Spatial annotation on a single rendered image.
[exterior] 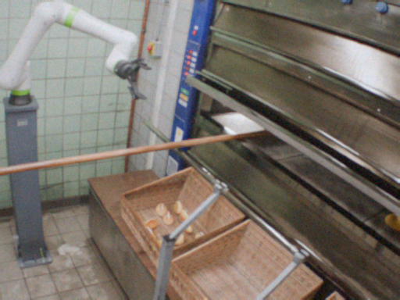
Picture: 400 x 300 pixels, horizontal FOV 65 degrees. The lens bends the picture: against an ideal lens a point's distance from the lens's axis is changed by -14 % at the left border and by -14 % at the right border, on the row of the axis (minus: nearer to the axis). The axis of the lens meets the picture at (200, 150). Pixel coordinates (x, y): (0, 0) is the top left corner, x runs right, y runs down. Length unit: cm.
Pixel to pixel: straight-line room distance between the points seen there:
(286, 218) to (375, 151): 60
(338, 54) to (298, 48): 21
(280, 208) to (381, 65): 86
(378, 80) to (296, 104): 44
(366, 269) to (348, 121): 64
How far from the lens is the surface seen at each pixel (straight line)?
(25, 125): 213
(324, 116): 155
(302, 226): 172
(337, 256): 164
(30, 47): 183
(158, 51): 257
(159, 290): 173
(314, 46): 159
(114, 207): 230
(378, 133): 144
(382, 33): 144
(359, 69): 145
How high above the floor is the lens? 192
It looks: 25 degrees down
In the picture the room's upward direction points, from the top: 11 degrees clockwise
